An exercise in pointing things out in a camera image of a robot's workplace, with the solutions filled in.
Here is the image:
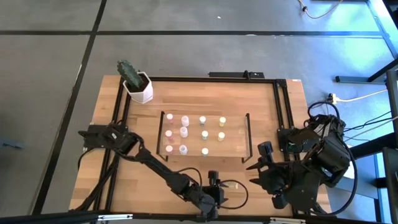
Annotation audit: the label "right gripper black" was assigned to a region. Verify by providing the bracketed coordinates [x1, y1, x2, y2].
[246, 141, 295, 210]

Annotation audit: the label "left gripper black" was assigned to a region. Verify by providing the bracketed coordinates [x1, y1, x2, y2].
[198, 170, 231, 220]

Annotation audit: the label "wooden shelf black metal legs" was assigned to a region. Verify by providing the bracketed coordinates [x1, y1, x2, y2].
[155, 110, 254, 164]

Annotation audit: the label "black rectangular bar box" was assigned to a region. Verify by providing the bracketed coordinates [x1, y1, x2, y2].
[208, 70, 266, 80]

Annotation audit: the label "yellow power plug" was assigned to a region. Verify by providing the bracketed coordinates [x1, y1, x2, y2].
[328, 92, 342, 105]

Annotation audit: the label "black metal beam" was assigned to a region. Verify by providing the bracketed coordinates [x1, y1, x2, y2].
[349, 133, 398, 160]

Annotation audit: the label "white faceted plant pot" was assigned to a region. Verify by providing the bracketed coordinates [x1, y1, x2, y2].
[122, 71, 154, 105]

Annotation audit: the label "black floor stand foot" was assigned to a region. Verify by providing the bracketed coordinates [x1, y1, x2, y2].
[335, 57, 398, 85]

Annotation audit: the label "green cactus plant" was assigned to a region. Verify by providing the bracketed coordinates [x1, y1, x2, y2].
[116, 58, 145, 90]

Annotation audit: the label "black horizontal beam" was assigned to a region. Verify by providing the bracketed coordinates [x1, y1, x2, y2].
[0, 210, 100, 220]

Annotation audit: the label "silver aluminium bracket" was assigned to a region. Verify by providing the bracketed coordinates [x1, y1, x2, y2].
[97, 213, 134, 222]
[269, 217, 307, 224]

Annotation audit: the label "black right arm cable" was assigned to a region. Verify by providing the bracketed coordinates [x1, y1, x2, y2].
[306, 101, 359, 217]

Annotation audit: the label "beige power cable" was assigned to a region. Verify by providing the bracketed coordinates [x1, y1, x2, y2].
[339, 88, 389, 103]

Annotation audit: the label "beige floor cable black plug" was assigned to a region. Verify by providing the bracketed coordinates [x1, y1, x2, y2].
[297, 0, 345, 20]

